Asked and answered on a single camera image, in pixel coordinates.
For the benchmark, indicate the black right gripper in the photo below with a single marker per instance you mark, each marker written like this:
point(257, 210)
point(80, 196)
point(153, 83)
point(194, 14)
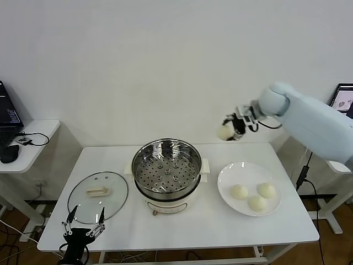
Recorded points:
point(239, 124)

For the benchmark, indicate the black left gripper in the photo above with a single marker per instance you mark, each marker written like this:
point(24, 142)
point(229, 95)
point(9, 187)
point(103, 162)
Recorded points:
point(77, 237)

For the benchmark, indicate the grey laptop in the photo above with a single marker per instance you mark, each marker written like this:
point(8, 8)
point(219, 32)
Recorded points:
point(343, 99)

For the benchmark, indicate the white table frame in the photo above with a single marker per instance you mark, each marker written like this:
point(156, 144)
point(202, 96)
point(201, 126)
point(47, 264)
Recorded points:
point(260, 252)

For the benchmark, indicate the black computer mouse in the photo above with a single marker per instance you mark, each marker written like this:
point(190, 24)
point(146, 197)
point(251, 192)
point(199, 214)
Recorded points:
point(9, 154)

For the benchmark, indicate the white round plate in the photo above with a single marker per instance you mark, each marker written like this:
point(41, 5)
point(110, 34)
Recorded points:
point(242, 174)

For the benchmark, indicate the stainless steel steamer basket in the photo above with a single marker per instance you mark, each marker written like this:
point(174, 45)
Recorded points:
point(165, 179)

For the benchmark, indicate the white side desk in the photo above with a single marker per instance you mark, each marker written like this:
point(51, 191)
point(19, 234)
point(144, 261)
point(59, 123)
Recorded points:
point(27, 154)
point(339, 167)

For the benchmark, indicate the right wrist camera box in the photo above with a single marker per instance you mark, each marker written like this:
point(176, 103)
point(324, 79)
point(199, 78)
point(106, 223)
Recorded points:
point(246, 114)

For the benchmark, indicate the black laptop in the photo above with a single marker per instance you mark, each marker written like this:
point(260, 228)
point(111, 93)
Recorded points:
point(8, 110)

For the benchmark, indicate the white steamed baozi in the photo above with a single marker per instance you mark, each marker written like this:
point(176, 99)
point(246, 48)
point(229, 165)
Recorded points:
point(266, 190)
point(257, 203)
point(224, 132)
point(239, 191)

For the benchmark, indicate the white wall socket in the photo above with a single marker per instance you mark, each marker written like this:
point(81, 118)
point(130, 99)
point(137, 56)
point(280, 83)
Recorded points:
point(40, 183)

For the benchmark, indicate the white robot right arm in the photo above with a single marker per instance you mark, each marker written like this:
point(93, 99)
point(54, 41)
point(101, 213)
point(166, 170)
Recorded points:
point(311, 127)

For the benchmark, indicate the small black usb hub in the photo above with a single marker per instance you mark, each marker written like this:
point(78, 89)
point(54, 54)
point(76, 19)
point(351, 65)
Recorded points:
point(24, 140)

